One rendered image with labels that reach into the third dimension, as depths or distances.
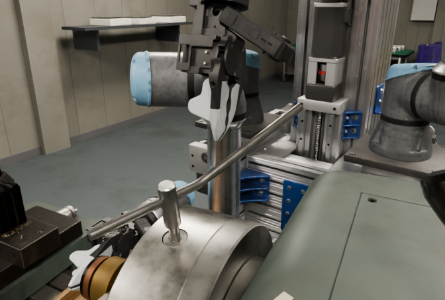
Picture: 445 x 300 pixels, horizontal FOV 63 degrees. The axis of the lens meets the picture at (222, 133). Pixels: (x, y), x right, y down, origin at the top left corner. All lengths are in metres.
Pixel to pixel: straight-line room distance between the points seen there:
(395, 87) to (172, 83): 0.54
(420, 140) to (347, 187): 0.44
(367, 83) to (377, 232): 0.73
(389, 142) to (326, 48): 0.32
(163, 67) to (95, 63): 3.92
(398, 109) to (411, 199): 0.41
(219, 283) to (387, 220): 0.24
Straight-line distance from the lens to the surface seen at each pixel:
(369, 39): 1.17
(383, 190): 0.62
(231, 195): 0.82
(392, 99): 0.99
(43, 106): 4.25
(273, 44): 0.50
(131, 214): 0.44
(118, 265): 0.65
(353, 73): 1.19
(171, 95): 0.75
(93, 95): 4.68
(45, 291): 1.06
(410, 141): 1.00
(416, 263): 0.48
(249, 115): 1.17
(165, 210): 0.46
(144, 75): 0.76
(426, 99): 0.92
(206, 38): 0.53
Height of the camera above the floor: 1.52
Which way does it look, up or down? 19 degrees down
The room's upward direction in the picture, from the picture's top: straight up
